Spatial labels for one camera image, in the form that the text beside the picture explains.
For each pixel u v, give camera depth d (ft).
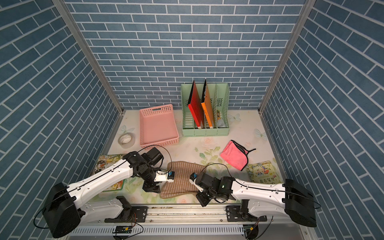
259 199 1.58
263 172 2.91
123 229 2.37
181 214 2.47
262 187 1.60
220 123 3.65
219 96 3.55
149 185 2.18
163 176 2.21
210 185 1.95
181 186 2.70
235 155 3.07
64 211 1.26
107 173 1.59
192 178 2.32
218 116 3.77
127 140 3.33
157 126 3.75
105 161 3.00
